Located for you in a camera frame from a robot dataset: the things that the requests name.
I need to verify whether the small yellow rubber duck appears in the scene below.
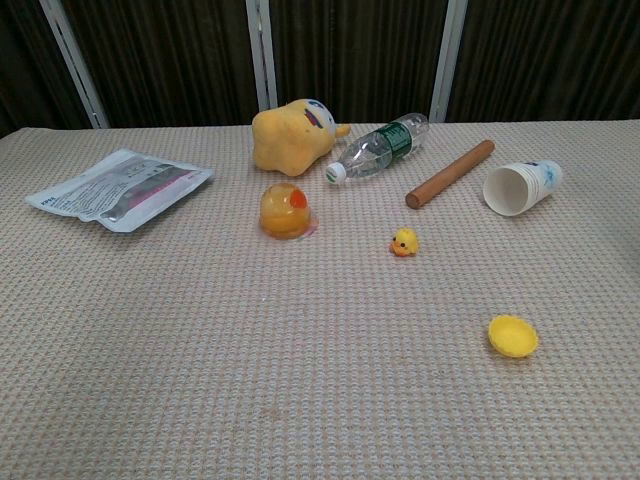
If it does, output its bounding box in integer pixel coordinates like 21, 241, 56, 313
388, 227, 421, 259

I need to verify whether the yellow plush toy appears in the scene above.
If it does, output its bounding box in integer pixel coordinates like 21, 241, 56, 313
250, 97, 353, 178

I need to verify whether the yellow plastic lid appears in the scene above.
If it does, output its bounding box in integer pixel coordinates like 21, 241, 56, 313
487, 313, 540, 359

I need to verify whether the yellow fruit jelly cup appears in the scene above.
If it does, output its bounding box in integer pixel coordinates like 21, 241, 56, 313
258, 182, 320, 240

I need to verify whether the clear plastic water bottle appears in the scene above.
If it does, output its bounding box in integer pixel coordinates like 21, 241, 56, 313
325, 112, 431, 186

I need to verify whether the wooden rolling pin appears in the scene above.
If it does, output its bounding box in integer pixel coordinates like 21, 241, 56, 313
404, 139, 496, 210

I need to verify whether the beige woven tablecloth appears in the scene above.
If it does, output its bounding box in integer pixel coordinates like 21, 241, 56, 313
0, 118, 640, 480

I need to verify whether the dark pleated curtain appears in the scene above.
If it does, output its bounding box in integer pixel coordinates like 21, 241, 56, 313
0, 0, 640, 139

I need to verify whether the white paper cup stack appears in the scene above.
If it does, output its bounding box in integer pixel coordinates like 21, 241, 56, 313
482, 159, 565, 217

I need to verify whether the white printed plastic pouch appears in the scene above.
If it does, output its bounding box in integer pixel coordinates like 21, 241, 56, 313
24, 148, 215, 234

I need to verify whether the white frame post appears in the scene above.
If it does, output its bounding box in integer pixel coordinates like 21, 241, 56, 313
245, 0, 279, 112
429, 0, 469, 124
38, 0, 110, 130

